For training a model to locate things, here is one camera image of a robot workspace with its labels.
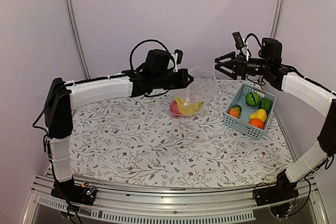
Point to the left aluminium frame post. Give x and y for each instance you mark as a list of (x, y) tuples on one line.
[(76, 38)]

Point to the yellow toy banana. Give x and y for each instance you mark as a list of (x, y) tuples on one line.
[(188, 108)]

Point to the red toy apple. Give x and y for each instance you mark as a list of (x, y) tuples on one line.
[(174, 109)]

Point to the clear zip top bag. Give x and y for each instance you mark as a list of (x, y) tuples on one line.
[(203, 88)]

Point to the green orange toy mango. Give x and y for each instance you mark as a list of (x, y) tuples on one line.
[(235, 111)]

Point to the right aluminium frame post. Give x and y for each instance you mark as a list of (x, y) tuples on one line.
[(277, 18)]

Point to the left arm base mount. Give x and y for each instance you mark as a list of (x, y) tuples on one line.
[(82, 194)]

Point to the aluminium frame post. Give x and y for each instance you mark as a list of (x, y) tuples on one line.
[(76, 38), (277, 18)]

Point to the green toy watermelon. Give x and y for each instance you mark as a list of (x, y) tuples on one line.
[(252, 99)]

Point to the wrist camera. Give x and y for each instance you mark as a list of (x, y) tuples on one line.
[(241, 45), (176, 59)]

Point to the green toy bell pepper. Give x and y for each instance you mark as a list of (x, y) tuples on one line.
[(265, 104)]

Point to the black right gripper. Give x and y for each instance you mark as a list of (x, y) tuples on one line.
[(239, 65)]

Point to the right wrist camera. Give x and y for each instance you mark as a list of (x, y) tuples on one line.
[(241, 45)]

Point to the yellow toy bell pepper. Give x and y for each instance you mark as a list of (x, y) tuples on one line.
[(260, 114)]

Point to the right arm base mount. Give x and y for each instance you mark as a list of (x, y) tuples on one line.
[(281, 201)]

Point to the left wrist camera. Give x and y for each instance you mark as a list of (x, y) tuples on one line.
[(176, 59)]

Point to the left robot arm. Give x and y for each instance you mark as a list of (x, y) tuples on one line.
[(66, 99)]

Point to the orange toy orange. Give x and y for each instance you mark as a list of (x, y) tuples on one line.
[(257, 123)]

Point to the floral patterned table mat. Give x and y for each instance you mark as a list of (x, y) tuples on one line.
[(140, 142)]

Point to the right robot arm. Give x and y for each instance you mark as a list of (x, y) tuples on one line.
[(288, 79)]

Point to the light blue plastic basket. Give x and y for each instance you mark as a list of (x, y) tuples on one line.
[(241, 123)]

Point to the aluminium front rail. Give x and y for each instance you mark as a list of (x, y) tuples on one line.
[(126, 203)]

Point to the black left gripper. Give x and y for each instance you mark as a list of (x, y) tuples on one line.
[(182, 83)]

